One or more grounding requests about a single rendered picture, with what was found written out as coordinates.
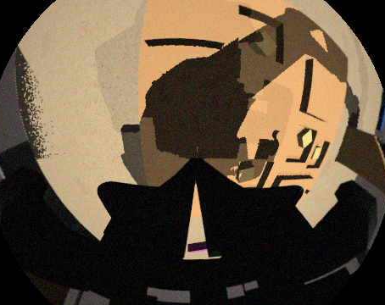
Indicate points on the magenta rectangular block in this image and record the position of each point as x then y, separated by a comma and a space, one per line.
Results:
197, 247

